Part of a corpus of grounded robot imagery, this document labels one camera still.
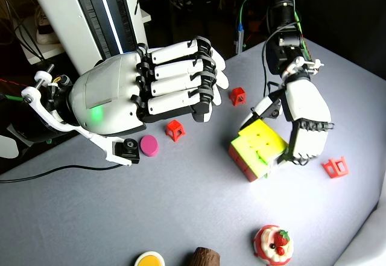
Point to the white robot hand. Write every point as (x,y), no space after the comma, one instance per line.
(307,103)
(108,94)

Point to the Rubik's cube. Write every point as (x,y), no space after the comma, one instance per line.
(259,145)

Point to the purple round disc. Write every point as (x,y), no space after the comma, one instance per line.
(149,145)

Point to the red toy stool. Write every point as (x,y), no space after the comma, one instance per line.
(237,95)
(175,128)
(334,168)

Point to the white robot body column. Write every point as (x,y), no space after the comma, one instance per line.
(90,21)

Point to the black box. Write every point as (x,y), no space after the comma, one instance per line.
(156,21)

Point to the white shoe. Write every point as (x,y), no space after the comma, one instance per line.
(45,30)

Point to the blue and white connector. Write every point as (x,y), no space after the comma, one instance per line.
(239,39)

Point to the grey table cloth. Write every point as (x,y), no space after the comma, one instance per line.
(181,211)

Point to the toy strawberry cake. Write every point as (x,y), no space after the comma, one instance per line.
(273,245)

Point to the white backdrop sheet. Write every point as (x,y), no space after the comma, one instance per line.
(365,239)

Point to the white disc with yellow centre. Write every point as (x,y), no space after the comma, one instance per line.
(149,260)

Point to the brown toy tree stump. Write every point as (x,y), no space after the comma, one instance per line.
(205,257)

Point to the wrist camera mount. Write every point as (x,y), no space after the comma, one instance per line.
(128,151)

